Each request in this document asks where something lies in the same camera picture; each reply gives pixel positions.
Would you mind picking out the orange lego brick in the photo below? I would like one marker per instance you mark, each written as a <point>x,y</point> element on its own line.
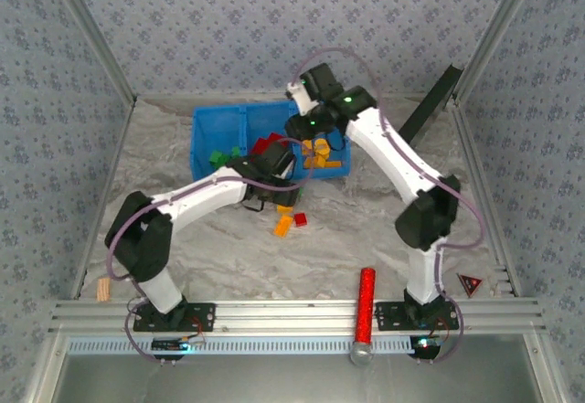
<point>332,164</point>
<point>283,225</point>
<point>324,154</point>
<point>312,162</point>

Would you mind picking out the red lego brick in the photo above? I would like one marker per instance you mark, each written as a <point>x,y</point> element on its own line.
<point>259,146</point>
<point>300,219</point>
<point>275,138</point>

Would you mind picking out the green lego brick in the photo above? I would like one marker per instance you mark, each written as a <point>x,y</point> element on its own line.
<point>236,151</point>
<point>215,156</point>
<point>225,161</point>

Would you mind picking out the blue three-compartment plastic bin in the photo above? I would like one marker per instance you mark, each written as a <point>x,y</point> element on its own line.
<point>215,129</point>

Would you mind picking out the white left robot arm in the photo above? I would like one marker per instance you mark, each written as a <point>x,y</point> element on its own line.
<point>201,197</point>

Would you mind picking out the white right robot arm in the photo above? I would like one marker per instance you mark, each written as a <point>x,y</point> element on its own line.
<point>393,156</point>

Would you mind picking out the black flat panel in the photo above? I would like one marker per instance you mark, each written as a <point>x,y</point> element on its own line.
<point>429,106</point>

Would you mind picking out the red glitter microphone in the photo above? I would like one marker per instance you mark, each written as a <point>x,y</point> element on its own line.
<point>364,302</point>

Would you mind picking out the grey metal sheet panel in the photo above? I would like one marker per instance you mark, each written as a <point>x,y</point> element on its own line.
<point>292,380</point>

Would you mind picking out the small wooden block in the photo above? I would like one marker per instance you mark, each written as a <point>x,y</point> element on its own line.
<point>103,289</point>

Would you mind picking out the black red triangle sticker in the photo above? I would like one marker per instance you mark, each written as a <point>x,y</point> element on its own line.
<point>471,283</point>

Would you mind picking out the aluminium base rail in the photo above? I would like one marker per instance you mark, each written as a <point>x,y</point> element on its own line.
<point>292,314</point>

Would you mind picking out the aluminium side rail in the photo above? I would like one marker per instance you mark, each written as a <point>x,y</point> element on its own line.
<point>484,170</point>
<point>103,202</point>

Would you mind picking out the aluminium frame post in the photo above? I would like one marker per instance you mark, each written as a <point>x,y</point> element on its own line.
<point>93,33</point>
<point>496,33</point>

